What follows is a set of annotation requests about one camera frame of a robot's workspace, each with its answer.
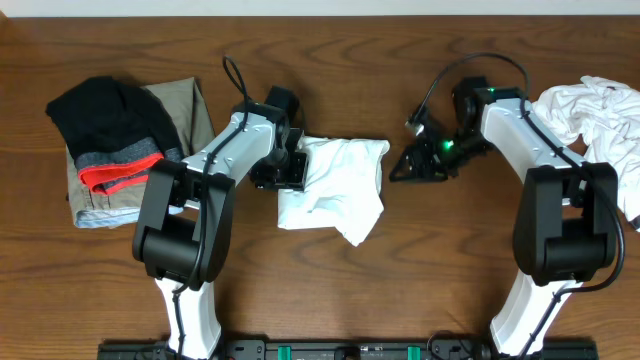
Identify white printed t-shirt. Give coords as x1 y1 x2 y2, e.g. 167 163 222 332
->
277 136 390 247

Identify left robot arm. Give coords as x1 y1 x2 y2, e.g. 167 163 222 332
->
132 86 308 359

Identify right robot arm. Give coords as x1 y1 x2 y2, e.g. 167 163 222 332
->
389 77 624 359

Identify folded khaki pants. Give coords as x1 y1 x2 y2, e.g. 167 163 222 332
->
66 77 214 228

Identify black garment with red trim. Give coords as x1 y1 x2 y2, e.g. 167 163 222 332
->
46 76 184 195

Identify crumpled white garment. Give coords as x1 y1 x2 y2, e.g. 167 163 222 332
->
532 75 639 229

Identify left black cable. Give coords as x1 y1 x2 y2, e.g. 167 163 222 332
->
169 54 251 360

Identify black cable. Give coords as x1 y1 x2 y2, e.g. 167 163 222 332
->
169 54 251 360
407 51 627 359

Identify right black cable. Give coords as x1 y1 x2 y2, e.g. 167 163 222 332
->
407 51 627 359

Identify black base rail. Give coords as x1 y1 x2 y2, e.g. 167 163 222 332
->
97 337 599 360

